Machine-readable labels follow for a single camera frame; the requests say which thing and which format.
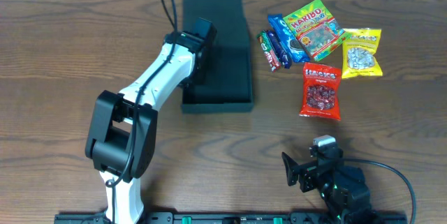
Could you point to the black box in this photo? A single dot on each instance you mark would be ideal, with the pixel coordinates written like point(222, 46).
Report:
point(227, 84)

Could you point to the red Hacks candy bag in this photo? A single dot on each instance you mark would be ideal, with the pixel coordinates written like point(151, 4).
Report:
point(320, 85)

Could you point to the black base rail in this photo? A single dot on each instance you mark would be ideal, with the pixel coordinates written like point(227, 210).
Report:
point(297, 217)

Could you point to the green red KitKat bar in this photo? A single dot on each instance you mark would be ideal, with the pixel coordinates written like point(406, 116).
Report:
point(268, 51)

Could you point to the yellow Hacks candy bag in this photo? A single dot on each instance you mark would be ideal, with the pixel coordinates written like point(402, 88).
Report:
point(358, 53)

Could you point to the blue Oreo pack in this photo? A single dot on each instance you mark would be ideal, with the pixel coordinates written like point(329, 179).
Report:
point(288, 41)

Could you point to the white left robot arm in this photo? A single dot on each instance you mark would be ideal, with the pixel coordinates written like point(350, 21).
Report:
point(122, 133)

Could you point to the dark blue candy bar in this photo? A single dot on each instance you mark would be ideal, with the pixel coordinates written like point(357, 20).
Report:
point(281, 53)

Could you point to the Haribo gummy bag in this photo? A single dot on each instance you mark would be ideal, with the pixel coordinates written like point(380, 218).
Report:
point(316, 29)

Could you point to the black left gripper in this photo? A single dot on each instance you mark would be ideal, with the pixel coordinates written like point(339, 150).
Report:
point(200, 66)

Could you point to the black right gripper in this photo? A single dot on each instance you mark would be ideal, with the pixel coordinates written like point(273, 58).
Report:
point(308, 174)

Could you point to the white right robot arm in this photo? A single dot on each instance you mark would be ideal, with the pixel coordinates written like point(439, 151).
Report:
point(342, 187)

